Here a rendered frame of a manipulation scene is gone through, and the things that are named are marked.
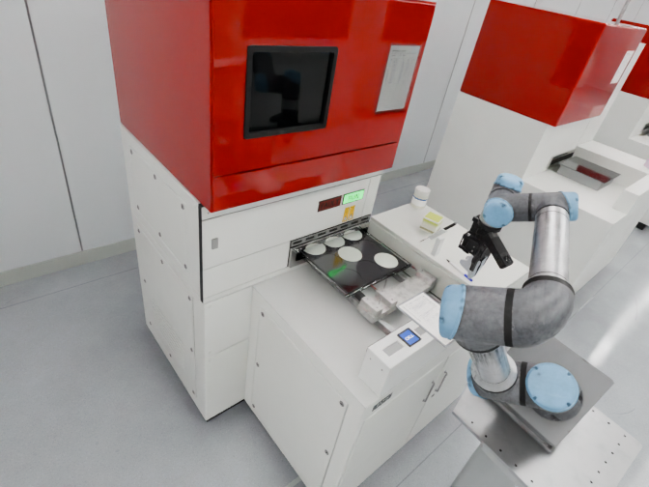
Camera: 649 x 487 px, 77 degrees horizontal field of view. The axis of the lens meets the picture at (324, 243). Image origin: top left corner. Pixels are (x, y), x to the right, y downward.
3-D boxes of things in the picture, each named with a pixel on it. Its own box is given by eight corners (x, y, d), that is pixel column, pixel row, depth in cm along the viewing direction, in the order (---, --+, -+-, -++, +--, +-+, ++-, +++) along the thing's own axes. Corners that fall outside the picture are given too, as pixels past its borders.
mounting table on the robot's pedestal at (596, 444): (619, 466, 134) (643, 444, 126) (555, 558, 109) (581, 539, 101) (501, 367, 160) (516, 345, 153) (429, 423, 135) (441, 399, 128)
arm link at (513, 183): (495, 178, 113) (499, 168, 120) (480, 212, 120) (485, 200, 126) (524, 187, 111) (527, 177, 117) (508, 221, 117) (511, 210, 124)
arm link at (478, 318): (526, 412, 113) (509, 333, 74) (470, 400, 121) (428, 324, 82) (529, 369, 119) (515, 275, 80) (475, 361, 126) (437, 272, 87)
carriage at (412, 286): (356, 310, 150) (357, 304, 148) (417, 277, 172) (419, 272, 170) (371, 324, 146) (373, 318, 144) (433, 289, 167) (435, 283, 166)
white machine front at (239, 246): (200, 300, 146) (198, 203, 123) (360, 239, 195) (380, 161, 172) (204, 305, 144) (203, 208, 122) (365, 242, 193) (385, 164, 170)
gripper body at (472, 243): (469, 243, 136) (483, 212, 130) (492, 256, 132) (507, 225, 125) (456, 248, 132) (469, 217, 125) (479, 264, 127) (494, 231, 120)
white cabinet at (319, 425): (242, 409, 203) (251, 286, 157) (375, 330, 261) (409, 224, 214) (324, 527, 167) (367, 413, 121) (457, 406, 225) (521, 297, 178)
